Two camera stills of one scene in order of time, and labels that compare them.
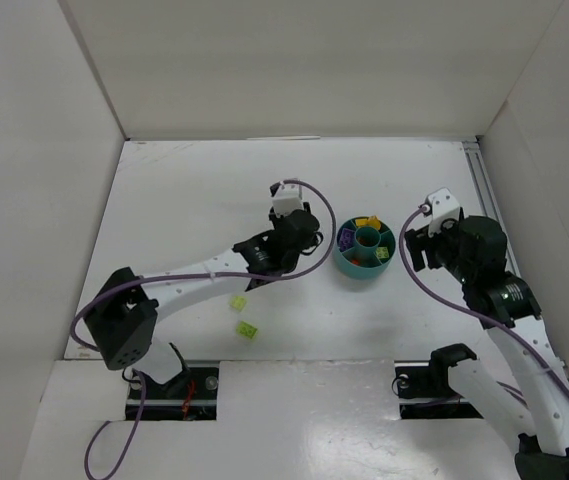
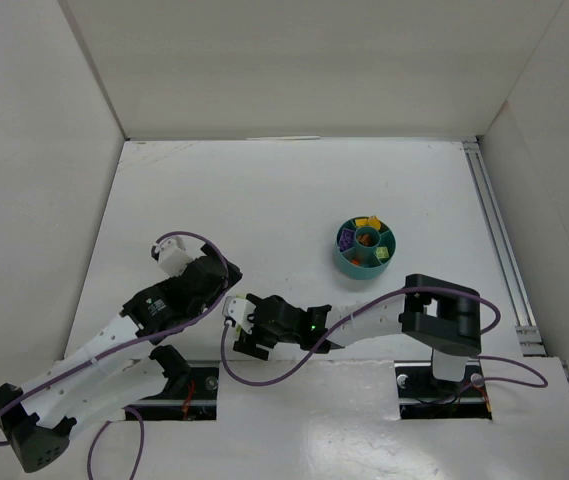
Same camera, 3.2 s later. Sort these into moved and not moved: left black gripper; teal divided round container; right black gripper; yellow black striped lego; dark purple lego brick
Moved: left black gripper; right black gripper
Not moved: teal divided round container; dark purple lego brick; yellow black striped lego
